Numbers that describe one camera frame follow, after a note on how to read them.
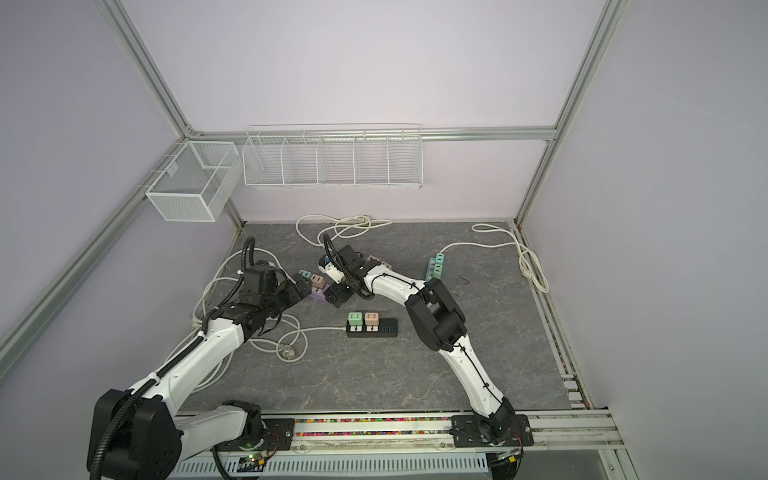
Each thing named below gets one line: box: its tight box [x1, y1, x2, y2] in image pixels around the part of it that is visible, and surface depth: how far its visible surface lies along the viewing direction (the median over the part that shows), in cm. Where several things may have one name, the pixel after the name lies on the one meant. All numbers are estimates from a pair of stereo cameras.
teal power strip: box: [425, 253, 445, 282], surface depth 102 cm
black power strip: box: [346, 318, 398, 338], surface depth 91 cm
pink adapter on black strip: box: [364, 312, 379, 332], surface depth 89 cm
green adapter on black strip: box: [348, 312, 363, 326], surface depth 88 cm
